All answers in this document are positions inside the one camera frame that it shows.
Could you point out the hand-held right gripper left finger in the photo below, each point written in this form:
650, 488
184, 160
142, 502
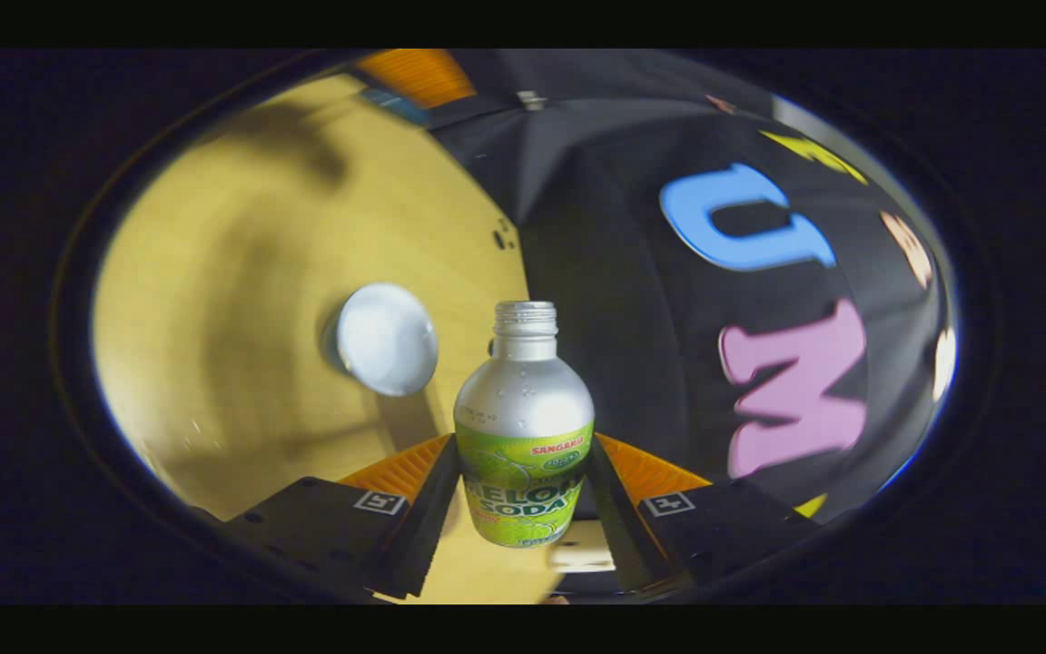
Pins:
428, 527

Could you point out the white teal teacup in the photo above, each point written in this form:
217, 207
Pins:
387, 339

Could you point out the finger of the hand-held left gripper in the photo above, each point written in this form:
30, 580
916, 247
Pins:
419, 74

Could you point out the white clip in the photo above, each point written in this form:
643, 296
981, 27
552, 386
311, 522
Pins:
532, 98

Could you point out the black backdrop cloth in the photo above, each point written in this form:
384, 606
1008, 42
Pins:
614, 272

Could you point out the silver green-label water bottle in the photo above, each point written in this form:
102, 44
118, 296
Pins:
523, 427

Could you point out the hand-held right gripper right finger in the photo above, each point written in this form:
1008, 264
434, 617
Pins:
618, 536

